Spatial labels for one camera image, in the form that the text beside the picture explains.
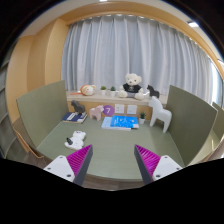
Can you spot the green right side panel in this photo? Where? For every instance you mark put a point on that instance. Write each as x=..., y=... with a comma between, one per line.
x=192, y=122

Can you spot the white wooden horse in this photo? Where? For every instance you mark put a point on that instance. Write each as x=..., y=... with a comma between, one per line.
x=158, y=112

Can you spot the small potted plant left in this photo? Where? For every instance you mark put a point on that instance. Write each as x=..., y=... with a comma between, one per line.
x=103, y=90

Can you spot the white curtain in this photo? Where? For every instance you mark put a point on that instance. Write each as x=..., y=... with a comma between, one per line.
x=102, y=50

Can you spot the purple round number sign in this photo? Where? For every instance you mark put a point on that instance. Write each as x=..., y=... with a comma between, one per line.
x=108, y=110

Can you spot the white teddy bear black shirt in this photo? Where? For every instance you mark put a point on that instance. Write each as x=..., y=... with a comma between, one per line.
x=132, y=88

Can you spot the small black horse figure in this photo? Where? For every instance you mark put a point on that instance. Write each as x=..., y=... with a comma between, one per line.
x=153, y=92

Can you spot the pink horse figure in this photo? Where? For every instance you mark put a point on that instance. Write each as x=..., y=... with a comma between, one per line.
x=96, y=112

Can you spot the dark grey horse figure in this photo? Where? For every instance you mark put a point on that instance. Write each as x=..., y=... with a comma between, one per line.
x=78, y=107

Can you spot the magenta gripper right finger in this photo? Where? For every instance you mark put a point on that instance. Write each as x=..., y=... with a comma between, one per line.
x=153, y=167

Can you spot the green panel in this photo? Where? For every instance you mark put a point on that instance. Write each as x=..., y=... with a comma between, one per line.
x=192, y=122
x=42, y=109

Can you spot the white wall socket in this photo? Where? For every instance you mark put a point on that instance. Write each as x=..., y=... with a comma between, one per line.
x=119, y=108
x=131, y=109

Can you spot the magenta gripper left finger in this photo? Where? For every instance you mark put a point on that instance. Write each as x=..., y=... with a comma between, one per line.
x=73, y=167

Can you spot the white wall socket right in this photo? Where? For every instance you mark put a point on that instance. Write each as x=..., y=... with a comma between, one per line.
x=131, y=109

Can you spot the small potted plant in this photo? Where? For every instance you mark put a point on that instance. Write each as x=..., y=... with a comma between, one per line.
x=103, y=90
x=142, y=117
x=112, y=91

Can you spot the white wall socket left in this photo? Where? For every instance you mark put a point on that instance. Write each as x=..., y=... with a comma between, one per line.
x=119, y=108

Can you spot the small potted plant middle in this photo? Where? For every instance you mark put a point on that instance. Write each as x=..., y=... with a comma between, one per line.
x=112, y=91

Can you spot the blue book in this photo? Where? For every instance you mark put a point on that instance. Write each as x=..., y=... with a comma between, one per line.
x=124, y=121

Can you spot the orange round plush toy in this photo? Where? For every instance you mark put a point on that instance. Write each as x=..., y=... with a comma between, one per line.
x=88, y=90

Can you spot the small potted plant right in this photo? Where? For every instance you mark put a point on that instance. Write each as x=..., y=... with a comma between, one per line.
x=142, y=117

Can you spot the white power strip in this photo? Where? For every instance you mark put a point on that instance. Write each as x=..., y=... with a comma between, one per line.
x=75, y=142

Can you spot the green left side panel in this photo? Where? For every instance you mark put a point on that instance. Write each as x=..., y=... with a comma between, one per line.
x=42, y=109

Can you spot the light blue book underneath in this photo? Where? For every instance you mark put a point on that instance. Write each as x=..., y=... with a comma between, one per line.
x=106, y=124

